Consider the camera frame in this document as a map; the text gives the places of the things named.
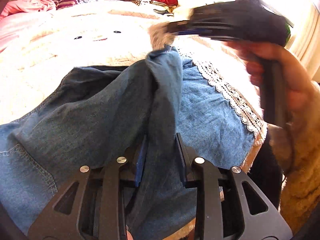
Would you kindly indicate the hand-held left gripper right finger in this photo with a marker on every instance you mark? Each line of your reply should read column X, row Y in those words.
column 180, row 155

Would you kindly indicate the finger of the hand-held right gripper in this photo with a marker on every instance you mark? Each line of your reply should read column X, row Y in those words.
column 192, row 31

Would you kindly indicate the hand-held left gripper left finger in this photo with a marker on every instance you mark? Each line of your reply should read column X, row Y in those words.
column 139, row 166

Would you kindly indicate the blue denim pants lace trim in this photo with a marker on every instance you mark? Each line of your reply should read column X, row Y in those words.
column 100, row 117

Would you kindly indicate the person's right forearm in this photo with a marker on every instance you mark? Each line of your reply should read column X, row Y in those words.
column 302, row 160

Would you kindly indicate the person's right hand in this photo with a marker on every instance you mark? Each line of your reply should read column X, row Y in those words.
column 295, row 80

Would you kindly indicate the light curtain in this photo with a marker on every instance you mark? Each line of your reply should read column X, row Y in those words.
column 305, row 42

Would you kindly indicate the person's dark clothing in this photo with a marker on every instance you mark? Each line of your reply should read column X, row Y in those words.
column 265, row 160

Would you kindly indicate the purple striped pillow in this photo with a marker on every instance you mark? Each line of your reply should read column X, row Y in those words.
column 67, row 2

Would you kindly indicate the pink bear print blanket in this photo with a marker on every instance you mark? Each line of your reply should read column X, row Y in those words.
column 62, row 42

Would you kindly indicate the pink quilt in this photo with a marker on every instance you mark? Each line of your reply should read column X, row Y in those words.
column 22, row 12

